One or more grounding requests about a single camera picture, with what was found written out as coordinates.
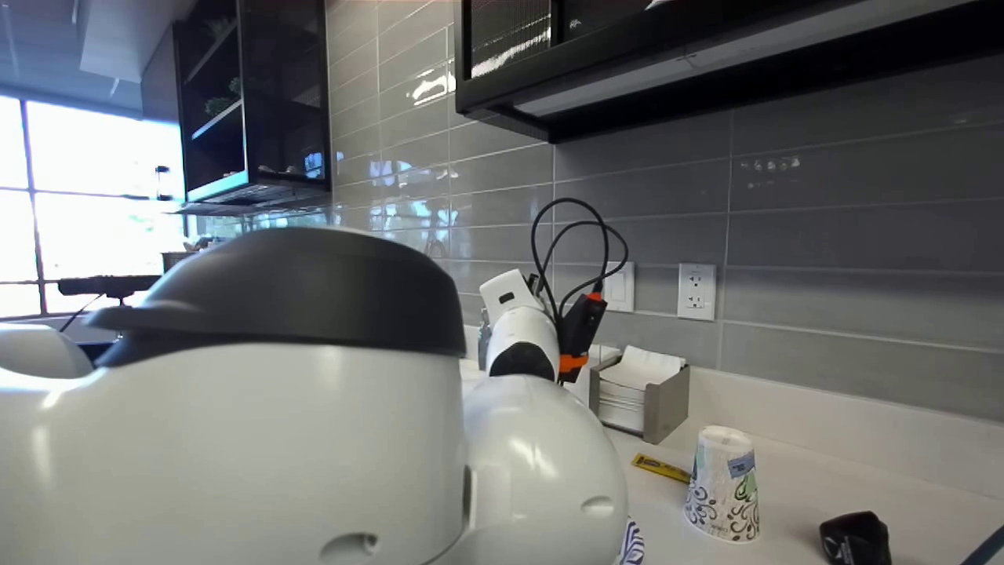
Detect black upper cabinet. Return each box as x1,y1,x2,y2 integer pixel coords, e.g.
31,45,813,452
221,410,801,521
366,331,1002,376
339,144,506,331
455,0,1004,142

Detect upside-down patterned paper cup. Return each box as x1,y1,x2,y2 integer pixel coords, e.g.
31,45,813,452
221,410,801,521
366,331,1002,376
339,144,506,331
685,425,759,543

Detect white wall outlet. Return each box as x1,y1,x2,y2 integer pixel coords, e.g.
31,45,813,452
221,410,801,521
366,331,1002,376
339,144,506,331
679,264,714,319

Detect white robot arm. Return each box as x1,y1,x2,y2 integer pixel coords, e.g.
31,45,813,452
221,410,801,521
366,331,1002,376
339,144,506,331
0,229,632,565

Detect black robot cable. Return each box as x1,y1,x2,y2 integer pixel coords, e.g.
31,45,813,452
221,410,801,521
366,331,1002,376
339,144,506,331
527,193,633,319

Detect yellow packet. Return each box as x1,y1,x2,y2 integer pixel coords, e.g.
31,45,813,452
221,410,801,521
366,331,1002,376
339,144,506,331
632,454,689,483

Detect grey napkin holder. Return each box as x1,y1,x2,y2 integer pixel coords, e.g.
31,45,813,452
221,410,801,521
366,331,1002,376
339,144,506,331
589,345,689,443

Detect small black object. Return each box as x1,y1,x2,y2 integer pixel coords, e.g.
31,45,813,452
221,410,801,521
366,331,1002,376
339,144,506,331
820,510,890,565

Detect white light switch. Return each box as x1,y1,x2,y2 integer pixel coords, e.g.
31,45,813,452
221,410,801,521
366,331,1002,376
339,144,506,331
605,264,633,309

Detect black camera on tripod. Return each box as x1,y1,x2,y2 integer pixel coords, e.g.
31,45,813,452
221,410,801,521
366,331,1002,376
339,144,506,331
55,277,159,305

